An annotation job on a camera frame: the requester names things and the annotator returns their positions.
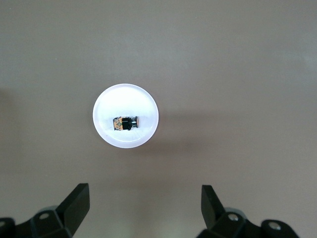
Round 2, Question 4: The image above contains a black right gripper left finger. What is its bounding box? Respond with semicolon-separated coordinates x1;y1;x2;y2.
0;183;90;238

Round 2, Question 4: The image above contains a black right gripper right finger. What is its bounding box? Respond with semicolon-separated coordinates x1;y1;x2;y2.
201;184;304;238

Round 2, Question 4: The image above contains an orange push-button switch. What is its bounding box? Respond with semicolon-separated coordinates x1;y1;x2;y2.
111;116;140;132

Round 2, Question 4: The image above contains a pale pink round plate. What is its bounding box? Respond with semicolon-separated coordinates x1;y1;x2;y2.
92;83;159;149

